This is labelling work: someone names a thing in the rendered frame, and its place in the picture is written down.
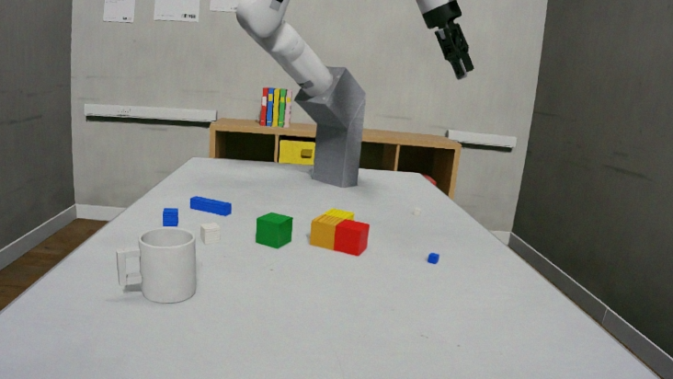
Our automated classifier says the white mug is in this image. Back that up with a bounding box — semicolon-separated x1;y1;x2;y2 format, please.
116;227;196;304

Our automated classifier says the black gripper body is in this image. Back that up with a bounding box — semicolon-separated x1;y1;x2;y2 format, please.
422;0;462;44

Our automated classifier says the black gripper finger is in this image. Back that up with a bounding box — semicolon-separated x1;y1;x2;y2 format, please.
435;27;468;80
456;23;474;72

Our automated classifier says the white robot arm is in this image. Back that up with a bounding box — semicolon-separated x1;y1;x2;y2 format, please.
236;0;454;97

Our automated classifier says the dark green cube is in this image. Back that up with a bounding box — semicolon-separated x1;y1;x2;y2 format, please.
256;212;293;249

